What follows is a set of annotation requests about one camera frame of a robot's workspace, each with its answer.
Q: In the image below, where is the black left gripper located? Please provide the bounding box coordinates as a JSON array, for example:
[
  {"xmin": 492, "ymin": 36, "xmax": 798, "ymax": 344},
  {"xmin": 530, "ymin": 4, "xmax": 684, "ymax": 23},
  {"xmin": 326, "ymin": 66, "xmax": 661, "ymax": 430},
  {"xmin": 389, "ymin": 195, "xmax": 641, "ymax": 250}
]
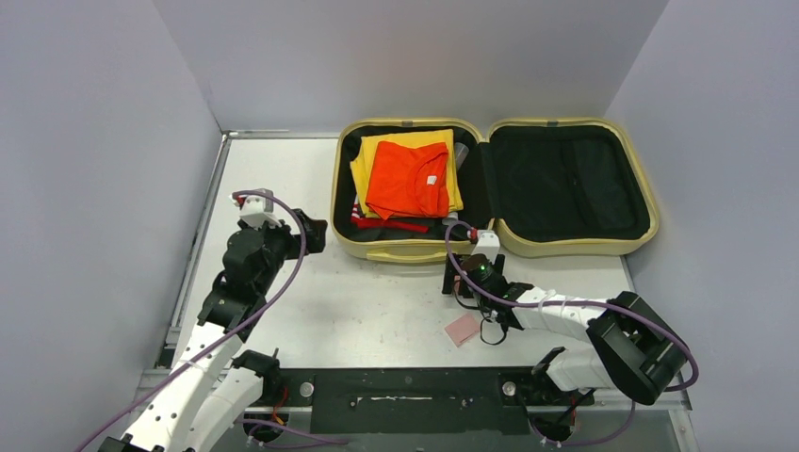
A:
[{"xmin": 240, "ymin": 209, "xmax": 326, "ymax": 294}]

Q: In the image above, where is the pink square sponge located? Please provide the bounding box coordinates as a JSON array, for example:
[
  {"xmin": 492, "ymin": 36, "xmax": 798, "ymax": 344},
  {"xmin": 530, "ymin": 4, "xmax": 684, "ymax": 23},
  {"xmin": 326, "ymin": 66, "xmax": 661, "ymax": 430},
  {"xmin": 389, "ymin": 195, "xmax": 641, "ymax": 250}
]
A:
[{"xmin": 444, "ymin": 314, "xmax": 480, "ymax": 347}]

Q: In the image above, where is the red printed t-shirt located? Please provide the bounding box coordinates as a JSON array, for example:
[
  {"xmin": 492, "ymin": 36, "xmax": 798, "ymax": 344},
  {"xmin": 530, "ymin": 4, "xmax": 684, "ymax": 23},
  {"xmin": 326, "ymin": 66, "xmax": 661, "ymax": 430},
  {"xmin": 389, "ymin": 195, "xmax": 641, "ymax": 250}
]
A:
[{"xmin": 351, "ymin": 196, "xmax": 430, "ymax": 234}]

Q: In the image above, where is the yellow t-shirt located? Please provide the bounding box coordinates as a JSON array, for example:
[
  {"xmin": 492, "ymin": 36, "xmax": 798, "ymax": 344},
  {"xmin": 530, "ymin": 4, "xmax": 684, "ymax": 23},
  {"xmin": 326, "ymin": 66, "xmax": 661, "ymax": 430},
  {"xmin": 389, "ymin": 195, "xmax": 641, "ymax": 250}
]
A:
[{"xmin": 350, "ymin": 129, "xmax": 465, "ymax": 218}]

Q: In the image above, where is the orange t-shirt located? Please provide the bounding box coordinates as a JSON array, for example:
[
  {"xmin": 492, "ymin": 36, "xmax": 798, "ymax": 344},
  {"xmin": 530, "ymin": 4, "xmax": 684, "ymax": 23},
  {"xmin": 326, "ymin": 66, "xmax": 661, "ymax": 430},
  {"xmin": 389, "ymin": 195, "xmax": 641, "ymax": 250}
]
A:
[{"xmin": 365, "ymin": 141, "xmax": 453, "ymax": 219}]

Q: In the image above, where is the clear plastic cup bottle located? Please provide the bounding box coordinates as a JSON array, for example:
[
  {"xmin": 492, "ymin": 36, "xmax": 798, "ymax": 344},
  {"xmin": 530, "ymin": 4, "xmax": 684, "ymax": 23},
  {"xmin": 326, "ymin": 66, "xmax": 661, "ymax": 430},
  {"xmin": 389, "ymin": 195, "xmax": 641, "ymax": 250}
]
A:
[{"xmin": 454, "ymin": 142, "xmax": 470, "ymax": 170}]

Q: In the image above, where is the yellow suitcase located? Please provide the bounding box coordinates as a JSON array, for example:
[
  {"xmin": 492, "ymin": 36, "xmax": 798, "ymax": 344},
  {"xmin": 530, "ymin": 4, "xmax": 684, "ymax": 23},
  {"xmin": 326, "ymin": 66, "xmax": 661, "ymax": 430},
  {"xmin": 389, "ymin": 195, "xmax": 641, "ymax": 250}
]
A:
[{"xmin": 331, "ymin": 118, "xmax": 660, "ymax": 264}]

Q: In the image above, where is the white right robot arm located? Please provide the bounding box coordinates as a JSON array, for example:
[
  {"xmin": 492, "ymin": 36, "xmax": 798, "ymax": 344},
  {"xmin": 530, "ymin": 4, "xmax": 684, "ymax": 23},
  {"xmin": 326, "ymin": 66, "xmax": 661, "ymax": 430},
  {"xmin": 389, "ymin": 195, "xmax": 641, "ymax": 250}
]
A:
[{"xmin": 442, "ymin": 254, "xmax": 697, "ymax": 406}]

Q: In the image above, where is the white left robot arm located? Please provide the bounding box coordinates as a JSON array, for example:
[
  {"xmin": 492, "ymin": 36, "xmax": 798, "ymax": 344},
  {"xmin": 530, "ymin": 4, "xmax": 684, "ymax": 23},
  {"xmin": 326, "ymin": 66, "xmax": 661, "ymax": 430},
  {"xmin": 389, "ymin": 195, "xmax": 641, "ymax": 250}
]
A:
[{"xmin": 99, "ymin": 208, "xmax": 328, "ymax": 451}]

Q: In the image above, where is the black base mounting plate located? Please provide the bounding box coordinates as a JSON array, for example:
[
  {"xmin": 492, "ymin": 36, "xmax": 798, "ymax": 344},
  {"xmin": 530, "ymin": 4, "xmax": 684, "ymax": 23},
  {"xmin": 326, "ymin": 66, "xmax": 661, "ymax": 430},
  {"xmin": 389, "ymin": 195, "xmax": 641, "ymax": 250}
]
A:
[{"xmin": 246, "ymin": 366, "xmax": 595, "ymax": 435}]

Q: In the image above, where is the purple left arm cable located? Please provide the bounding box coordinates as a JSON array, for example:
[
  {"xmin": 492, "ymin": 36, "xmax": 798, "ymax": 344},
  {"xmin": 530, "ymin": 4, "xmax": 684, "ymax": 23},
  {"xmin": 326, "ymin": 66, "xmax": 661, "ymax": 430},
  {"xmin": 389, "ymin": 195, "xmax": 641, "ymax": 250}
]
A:
[{"xmin": 74, "ymin": 189, "xmax": 351, "ymax": 452}]

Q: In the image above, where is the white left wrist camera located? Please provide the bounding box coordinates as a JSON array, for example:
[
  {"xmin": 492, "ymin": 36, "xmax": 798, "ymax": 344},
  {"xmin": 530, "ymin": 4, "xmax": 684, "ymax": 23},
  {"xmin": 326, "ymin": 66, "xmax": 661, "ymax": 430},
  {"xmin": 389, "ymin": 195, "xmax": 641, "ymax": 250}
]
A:
[{"xmin": 230, "ymin": 188, "xmax": 282, "ymax": 230}]

